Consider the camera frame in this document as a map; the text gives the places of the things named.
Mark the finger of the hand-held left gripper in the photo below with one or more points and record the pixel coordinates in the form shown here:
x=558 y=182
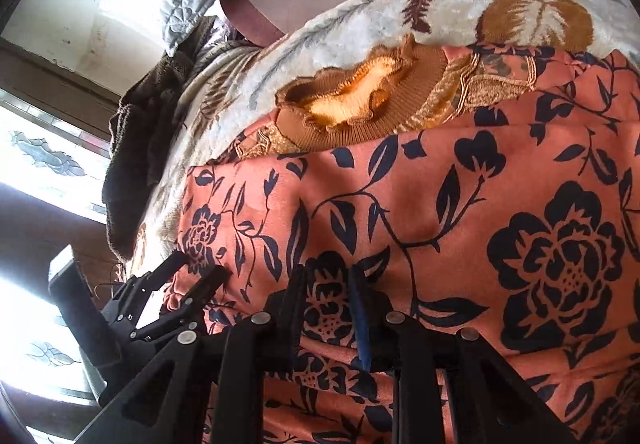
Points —
x=205 y=289
x=165 y=269

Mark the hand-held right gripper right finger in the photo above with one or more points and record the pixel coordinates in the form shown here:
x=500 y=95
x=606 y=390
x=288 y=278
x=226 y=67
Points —
x=361 y=324

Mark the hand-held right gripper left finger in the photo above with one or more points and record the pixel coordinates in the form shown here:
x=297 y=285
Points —
x=294 y=324

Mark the orange floral padded garment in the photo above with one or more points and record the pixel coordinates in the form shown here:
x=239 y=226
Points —
x=450 y=199

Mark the dark brown knit cloth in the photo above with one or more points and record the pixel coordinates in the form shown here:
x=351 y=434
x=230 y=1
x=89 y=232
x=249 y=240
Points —
x=135 y=149

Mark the etched glass window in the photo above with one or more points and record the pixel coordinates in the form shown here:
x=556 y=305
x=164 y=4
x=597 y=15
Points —
x=35 y=159

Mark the purple striped cloth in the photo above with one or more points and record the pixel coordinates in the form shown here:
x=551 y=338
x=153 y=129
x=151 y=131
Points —
x=225 y=38

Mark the cream leaf print blanket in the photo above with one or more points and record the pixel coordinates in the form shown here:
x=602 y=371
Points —
x=350 y=24

